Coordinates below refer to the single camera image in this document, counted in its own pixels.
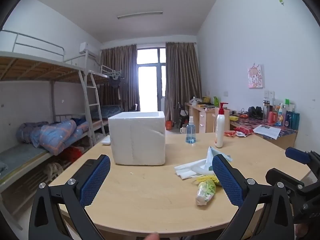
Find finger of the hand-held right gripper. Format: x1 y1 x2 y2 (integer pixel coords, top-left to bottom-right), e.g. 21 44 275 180
265 169 304 193
285 147 320 170

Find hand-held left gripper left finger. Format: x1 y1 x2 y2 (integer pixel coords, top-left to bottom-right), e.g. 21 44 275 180
29 154 111 240

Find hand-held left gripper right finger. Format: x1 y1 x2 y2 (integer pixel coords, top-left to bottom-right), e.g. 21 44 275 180
212 154 295 240

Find yellow foam net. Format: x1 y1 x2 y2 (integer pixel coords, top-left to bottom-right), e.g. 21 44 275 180
192 174 220 187

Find green white plastic packet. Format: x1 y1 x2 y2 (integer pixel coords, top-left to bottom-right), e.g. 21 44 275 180
195 180 216 206

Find white foam box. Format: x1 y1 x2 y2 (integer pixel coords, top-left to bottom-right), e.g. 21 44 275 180
108 111 166 166

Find clear plastic bag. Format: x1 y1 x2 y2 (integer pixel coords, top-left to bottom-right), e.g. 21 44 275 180
205 146 233 174

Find red plastic bag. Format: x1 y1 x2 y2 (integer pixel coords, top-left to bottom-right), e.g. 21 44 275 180
62 146 84 163

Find printed paper sheet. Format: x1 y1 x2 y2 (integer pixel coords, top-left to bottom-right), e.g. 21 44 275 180
253 124 282 140

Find row of toiletry bottles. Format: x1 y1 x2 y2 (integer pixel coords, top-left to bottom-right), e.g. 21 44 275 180
262 99 300 130

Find beige cloth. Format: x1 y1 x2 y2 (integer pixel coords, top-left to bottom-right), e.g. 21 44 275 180
44 162 64 180

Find white lotion bottle red pump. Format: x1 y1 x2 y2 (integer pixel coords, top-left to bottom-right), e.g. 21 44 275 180
214 102 229 148

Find blue spray bottle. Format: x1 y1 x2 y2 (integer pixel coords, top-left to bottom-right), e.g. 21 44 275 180
185 116 197 144

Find patterned desk cloth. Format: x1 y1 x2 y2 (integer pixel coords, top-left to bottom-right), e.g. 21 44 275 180
230 115 298 137

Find blue orange quilt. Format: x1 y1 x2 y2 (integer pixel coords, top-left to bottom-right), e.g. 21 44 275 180
16 119 89 155

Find black headphones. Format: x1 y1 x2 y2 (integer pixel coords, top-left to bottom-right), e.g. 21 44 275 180
247 106 263 119

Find wooden desk with drawers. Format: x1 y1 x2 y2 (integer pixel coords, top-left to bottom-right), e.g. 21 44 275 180
185 102 237 133

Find blue plaid bedding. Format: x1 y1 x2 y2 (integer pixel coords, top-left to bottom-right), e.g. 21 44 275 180
100 105 123 119

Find grey bed ladder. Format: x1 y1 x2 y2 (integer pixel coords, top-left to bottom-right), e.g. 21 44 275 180
79 70 107 147

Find grey mattress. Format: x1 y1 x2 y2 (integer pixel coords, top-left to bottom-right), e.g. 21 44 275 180
0 144 48 178

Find dark hanging clothes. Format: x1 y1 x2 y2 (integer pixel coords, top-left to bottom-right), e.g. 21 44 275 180
109 76 122 100

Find brown curtain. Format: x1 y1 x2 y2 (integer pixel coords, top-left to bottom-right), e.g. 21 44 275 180
100 44 137 112
165 42 202 123

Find small metal bunk bed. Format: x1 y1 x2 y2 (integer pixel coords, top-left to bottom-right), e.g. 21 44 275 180
86 65 124 130

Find glass balcony door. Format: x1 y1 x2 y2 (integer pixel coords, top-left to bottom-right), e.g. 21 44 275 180
136 45 167 112

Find large metal bunk bed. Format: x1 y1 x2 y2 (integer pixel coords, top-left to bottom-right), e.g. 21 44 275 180
0 29 100 230

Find white air conditioner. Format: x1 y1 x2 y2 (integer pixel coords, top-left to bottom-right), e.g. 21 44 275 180
79 42 98 57

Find ceiling tube light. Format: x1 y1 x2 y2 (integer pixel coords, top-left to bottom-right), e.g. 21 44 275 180
117 11 163 19

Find pink cartoon wall poster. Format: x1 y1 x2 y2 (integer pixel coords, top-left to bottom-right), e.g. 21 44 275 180
247 64 264 89

